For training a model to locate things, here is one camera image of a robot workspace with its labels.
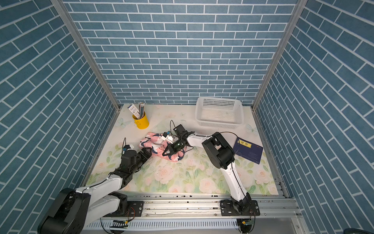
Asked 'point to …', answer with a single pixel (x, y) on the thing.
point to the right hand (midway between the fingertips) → (165, 155)
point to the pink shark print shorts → (154, 142)
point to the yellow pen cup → (142, 123)
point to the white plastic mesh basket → (219, 112)
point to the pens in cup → (141, 107)
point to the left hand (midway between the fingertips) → (152, 151)
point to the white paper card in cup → (134, 110)
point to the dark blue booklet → (248, 150)
